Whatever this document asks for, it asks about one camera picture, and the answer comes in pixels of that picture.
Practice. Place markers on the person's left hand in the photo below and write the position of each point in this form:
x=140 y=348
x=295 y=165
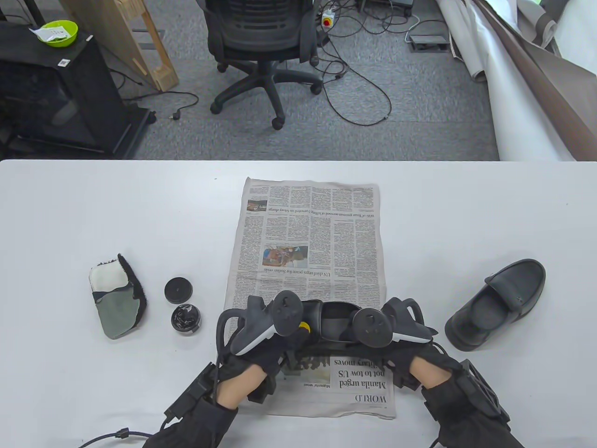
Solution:
x=270 y=354

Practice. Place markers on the person's right hand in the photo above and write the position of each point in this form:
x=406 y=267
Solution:
x=401 y=359

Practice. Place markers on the grey hand controller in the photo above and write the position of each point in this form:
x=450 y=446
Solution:
x=373 y=329
x=287 y=310

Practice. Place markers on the yellow sponge shoe polish lid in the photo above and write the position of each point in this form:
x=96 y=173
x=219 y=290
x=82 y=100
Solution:
x=304 y=326

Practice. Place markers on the black leather shoe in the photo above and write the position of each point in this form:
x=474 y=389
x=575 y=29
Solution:
x=331 y=322
x=513 y=284

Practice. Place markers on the black shoe polish tin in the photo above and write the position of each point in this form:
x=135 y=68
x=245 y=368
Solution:
x=185 y=319

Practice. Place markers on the black round shoe polish lid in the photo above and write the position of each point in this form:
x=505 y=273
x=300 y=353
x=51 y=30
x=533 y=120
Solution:
x=178 y=290

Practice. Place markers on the printed newspaper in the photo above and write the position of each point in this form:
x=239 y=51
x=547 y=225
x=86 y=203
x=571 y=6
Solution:
x=345 y=233

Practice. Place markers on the white grey polishing cloth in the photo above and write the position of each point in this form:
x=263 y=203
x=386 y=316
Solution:
x=116 y=312

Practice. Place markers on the person's left forearm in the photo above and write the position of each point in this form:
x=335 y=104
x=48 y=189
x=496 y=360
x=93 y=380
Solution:
x=205 y=420

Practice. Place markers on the person's right forearm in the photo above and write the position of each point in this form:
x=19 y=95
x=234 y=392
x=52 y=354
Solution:
x=466 y=420

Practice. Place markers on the white rolled sheet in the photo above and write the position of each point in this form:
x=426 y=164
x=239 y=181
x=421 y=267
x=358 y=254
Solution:
x=513 y=112

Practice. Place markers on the brown rolled sheet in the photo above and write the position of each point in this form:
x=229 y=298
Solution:
x=559 y=93

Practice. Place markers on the grey floor box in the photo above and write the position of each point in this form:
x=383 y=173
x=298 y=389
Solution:
x=426 y=43

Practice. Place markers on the black office chair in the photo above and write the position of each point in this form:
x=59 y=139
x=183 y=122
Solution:
x=259 y=32

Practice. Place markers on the black cabinet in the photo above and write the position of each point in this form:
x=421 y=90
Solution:
x=79 y=79

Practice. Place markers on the white box red button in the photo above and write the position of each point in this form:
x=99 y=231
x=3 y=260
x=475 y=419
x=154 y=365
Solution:
x=328 y=20

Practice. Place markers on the grey fabric sheet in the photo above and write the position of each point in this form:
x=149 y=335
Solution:
x=536 y=23

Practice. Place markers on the green bowl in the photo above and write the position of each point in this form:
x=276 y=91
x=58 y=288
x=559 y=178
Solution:
x=70 y=36

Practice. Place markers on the white paper packet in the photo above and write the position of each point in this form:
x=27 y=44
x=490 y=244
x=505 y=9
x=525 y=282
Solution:
x=51 y=32

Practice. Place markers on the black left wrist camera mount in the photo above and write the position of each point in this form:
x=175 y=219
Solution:
x=191 y=394

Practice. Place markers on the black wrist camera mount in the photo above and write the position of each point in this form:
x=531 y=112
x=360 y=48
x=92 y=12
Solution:
x=485 y=389
x=191 y=394

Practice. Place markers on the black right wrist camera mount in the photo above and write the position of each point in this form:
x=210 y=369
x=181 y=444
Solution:
x=485 y=389

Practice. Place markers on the wooden frame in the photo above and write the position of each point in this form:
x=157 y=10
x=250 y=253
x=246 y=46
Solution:
x=116 y=28

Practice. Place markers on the black metal post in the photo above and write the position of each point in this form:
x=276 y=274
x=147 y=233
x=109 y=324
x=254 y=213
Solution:
x=32 y=9

